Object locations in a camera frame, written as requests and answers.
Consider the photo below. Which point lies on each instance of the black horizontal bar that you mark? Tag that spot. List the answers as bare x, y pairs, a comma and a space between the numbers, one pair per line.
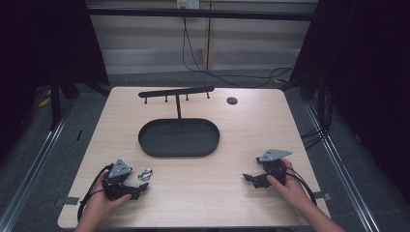
199, 14

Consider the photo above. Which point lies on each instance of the black metal stand leg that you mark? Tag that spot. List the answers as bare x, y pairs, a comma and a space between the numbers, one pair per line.
55, 106

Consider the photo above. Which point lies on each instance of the dark curtain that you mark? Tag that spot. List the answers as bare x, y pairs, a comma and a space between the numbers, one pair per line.
364, 80
45, 58

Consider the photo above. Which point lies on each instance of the person's right hand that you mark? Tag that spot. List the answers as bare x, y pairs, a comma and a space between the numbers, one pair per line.
290, 190

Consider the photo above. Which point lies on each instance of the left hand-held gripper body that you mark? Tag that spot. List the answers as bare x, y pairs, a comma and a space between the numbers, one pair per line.
120, 168

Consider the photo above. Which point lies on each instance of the yellow floor tape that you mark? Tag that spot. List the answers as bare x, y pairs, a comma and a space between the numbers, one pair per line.
43, 102

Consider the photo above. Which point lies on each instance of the white wall socket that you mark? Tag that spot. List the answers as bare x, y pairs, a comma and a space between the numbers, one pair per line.
188, 4

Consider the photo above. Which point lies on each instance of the small silver metal keys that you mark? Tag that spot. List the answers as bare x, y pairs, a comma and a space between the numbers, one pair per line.
145, 174

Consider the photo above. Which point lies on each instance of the metal floor rail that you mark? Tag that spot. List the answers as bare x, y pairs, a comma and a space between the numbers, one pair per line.
341, 167
32, 167

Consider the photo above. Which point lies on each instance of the black hook stand with tray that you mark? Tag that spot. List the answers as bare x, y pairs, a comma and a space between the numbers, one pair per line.
179, 138

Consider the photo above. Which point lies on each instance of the person's left hand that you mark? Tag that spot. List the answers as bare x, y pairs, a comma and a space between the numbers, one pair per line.
100, 203

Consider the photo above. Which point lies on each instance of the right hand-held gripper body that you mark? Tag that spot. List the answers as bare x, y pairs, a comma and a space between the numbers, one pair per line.
273, 161

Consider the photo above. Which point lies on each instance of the grey tape piece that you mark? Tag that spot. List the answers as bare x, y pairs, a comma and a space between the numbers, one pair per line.
323, 195
66, 201

